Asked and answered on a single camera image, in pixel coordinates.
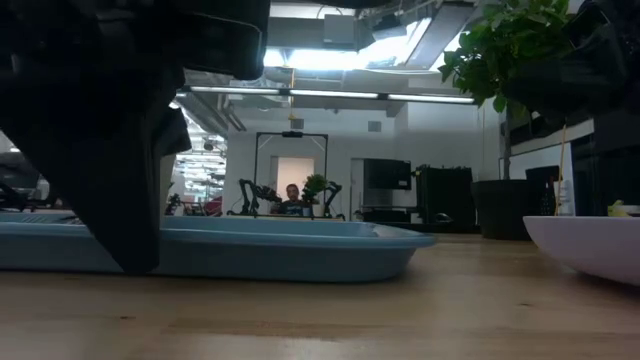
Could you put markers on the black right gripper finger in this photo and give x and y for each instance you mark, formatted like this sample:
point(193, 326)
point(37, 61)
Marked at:
point(550, 92)

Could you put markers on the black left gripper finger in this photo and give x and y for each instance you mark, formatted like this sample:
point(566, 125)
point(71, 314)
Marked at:
point(125, 210)
point(175, 137)

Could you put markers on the blue plastic tray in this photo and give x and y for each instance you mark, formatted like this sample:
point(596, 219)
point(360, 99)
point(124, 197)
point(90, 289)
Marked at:
point(275, 260)

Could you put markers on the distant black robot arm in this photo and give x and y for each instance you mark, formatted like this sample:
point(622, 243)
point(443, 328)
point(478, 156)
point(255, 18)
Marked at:
point(247, 195)
point(332, 192)

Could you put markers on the green leafy plant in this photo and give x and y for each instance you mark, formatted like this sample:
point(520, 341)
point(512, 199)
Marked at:
point(505, 50)

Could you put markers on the ceiling light strip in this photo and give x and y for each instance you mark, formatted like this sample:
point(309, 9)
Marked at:
point(240, 90)
point(332, 94)
point(430, 98)

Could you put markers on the black crate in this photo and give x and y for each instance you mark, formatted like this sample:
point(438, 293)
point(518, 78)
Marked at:
point(550, 195)

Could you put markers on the black plant pot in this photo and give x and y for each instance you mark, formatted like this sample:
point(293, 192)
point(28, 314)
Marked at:
point(505, 210)

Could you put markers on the person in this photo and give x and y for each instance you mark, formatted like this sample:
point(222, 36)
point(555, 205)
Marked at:
point(292, 195)

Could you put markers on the yellow-green object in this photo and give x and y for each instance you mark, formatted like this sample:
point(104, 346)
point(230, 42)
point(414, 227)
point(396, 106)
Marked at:
point(617, 209)

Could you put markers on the black cabinet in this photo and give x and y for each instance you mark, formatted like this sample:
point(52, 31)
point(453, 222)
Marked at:
point(445, 192)

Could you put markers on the small potted plant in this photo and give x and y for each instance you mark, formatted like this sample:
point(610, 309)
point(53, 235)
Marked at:
point(315, 185)

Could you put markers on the white bowl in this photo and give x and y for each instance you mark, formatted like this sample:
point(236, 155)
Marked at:
point(590, 245)

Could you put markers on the small grey rounded object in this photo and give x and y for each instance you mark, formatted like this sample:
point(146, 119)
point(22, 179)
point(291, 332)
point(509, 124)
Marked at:
point(443, 218)

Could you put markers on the black monitor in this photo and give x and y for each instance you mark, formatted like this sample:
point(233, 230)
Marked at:
point(390, 175)

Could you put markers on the grey ceiling box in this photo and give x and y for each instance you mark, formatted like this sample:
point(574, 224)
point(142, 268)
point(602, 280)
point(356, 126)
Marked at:
point(339, 30)

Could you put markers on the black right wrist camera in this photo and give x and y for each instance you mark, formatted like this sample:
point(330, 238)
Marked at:
point(595, 12)

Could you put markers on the black station frame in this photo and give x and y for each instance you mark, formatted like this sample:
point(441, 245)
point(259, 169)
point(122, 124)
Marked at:
point(291, 134)

